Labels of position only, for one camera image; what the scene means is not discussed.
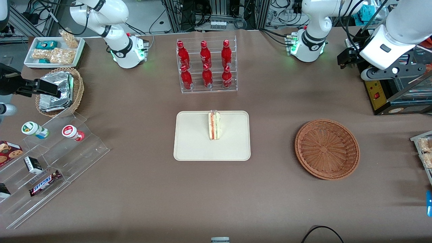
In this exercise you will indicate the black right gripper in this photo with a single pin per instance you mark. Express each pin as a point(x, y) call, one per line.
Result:
point(9, 82)

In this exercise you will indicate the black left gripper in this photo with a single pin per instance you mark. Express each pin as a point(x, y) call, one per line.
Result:
point(351, 55)

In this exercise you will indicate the plastic triangle sandwich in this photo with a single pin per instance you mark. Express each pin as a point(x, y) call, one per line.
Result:
point(214, 128)

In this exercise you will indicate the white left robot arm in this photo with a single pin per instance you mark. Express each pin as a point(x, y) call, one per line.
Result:
point(312, 27)

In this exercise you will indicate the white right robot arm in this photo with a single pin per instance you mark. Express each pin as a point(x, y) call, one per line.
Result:
point(118, 33)

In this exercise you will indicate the aluminium foil tray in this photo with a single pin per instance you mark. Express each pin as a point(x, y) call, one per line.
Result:
point(55, 101)

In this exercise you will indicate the white rectangular snack tray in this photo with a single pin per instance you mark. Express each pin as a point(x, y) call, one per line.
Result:
point(28, 61)

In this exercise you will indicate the light wicker basket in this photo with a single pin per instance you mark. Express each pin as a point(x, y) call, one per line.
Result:
point(78, 91)

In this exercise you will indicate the brown round wicker basket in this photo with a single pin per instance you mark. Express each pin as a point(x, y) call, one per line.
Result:
point(327, 148)

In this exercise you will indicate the clear tray with snacks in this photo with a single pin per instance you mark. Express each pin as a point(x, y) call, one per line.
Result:
point(426, 152)

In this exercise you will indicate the cream plastic serving tray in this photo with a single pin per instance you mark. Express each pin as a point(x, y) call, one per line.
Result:
point(195, 141)

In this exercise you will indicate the small teal snack box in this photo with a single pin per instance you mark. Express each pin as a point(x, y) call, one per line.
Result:
point(44, 61)

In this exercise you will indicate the rice cracker snack bag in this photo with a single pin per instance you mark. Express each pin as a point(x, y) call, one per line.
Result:
point(62, 55)
point(40, 54)
point(69, 38)

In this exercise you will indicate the green white yogurt bottle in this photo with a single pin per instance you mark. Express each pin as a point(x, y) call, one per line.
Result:
point(32, 129)

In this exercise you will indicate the large teal snack box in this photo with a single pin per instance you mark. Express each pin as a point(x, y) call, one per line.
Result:
point(47, 45)

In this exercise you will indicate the black yellow sealing machine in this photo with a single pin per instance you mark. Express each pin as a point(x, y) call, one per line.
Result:
point(378, 94)

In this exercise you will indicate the red strawberry yogurt cup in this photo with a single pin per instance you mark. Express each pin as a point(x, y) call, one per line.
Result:
point(69, 131)

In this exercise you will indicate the red cookie box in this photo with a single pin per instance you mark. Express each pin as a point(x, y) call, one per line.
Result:
point(8, 152)

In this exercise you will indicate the clear acrylic step shelf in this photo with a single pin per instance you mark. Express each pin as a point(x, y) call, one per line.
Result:
point(84, 148)

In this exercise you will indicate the black white carton box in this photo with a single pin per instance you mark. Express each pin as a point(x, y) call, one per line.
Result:
point(4, 190)
point(33, 165)

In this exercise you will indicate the brown snickers bar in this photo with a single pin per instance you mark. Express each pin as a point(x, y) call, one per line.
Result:
point(44, 184)

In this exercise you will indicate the red cola bottle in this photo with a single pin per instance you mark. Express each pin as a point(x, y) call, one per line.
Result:
point(205, 55)
point(227, 79)
point(207, 79)
point(186, 80)
point(226, 54)
point(184, 55)

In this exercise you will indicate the clear acrylic bottle rack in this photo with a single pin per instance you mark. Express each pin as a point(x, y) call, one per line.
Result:
point(196, 88)

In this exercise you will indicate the blue plastic object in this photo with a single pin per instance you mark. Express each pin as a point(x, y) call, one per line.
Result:
point(429, 204)

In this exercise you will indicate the aluminium equipment frame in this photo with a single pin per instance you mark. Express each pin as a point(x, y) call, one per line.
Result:
point(236, 8)

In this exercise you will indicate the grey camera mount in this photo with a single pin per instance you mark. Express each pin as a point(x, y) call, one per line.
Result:
point(220, 240)

